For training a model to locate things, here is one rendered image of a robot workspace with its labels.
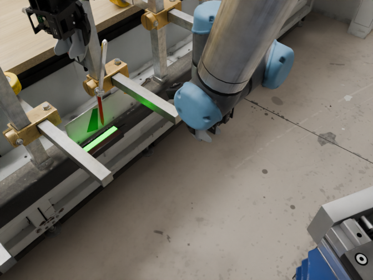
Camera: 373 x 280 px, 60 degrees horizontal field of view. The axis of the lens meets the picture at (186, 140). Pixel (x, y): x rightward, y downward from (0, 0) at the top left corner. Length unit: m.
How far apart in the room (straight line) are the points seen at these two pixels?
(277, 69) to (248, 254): 1.16
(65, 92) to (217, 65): 0.87
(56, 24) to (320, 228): 0.60
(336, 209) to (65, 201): 1.24
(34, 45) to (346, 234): 0.96
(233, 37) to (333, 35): 2.67
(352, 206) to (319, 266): 0.12
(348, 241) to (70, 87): 0.98
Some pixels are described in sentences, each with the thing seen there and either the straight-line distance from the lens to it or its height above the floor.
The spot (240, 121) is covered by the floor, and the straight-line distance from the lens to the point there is 2.05.
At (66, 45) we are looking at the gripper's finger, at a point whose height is 1.05.
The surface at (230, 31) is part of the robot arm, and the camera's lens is 0.38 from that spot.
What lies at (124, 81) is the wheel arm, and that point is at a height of 0.86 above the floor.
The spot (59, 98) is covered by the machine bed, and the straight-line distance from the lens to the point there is 1.21.
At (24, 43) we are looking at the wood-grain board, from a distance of 1.14.
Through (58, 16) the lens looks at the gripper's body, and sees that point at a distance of 0.68.
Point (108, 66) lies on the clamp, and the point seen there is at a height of 0.87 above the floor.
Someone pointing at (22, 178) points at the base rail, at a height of 0.70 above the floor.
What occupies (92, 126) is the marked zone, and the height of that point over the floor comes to 0.73.
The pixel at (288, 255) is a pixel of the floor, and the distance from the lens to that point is 1.63.
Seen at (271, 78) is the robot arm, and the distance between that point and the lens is 0.55.
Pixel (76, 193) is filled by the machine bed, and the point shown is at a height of 0.17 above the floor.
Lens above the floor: 1.46
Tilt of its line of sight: 50 degrees down
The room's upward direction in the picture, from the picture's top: straight up
